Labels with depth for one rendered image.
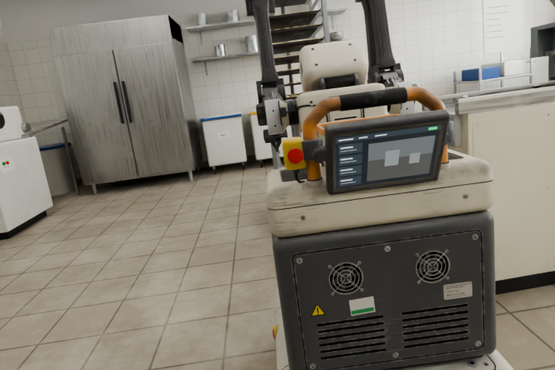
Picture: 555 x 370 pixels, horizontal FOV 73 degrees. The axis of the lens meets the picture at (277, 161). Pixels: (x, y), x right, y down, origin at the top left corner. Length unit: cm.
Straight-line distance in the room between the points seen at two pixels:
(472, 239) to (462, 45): 561
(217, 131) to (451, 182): 430
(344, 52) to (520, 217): 109
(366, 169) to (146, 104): 425
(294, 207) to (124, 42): 436
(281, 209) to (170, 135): 407
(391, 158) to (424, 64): 542
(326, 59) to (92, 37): 417
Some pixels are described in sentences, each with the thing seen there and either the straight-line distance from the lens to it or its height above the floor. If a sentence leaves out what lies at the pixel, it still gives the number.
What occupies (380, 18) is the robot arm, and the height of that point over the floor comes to 123.
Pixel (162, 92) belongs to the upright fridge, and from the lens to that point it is 488.
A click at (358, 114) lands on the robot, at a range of 121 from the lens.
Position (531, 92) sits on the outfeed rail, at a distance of 187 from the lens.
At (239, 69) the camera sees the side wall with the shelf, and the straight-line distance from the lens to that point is 568.
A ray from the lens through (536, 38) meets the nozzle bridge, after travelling 249.
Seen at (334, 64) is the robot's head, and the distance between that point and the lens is 125.
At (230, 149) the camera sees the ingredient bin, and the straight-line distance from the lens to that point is 508.
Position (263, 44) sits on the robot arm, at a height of 120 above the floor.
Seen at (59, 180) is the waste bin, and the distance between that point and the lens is 590.
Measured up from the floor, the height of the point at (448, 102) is 86.
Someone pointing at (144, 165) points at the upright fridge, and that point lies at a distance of 503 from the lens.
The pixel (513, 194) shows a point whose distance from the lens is 189.
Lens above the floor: 104
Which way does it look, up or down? 11 degrees down
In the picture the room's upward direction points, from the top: 7 degrees counter-clockwise
